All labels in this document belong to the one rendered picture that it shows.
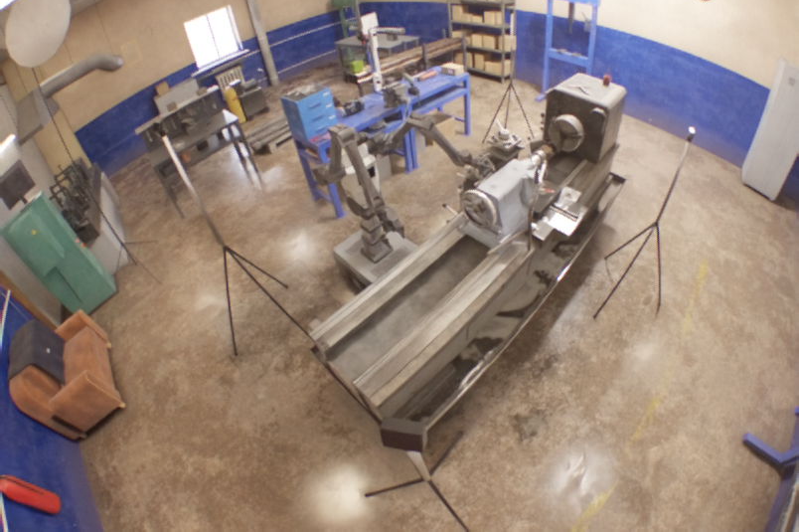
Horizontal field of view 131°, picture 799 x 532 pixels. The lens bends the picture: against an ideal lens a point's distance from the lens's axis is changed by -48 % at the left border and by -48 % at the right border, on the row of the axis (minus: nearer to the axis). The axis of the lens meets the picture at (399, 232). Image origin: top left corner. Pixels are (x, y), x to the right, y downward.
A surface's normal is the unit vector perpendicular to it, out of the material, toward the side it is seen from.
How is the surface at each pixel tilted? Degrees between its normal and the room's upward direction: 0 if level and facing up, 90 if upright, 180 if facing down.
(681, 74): 90
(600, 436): 0
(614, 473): 0
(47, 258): 90
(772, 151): 90
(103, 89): 90
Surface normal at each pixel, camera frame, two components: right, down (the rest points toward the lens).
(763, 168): -0.72, 0.54
